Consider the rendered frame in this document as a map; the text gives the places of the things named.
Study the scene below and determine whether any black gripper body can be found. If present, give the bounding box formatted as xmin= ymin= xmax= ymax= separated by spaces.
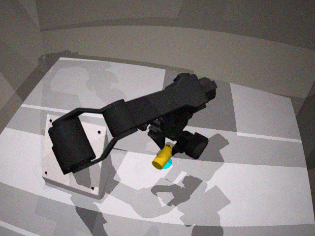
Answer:
xmin=137 ymin=112 xmax=208 ymax=159

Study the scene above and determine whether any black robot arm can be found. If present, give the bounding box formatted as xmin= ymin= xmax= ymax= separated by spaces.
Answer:
xmin=48 ymin=73 xmax=217 ymax=175

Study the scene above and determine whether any yellow cylinder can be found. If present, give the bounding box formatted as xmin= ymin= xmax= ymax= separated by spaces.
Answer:
xmin=152 ymin=144 xmax=173 ymax=170

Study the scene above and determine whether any cyan circle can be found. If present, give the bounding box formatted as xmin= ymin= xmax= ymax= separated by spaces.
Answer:
xmin=163 ymin=158 xmax=172 ymax=169

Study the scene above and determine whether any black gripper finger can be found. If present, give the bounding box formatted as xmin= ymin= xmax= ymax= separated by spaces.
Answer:
xmin=171 ymin=143 xmax=184 ymax=156
xmin=148 ymin=132 xmax=165 ymax=150

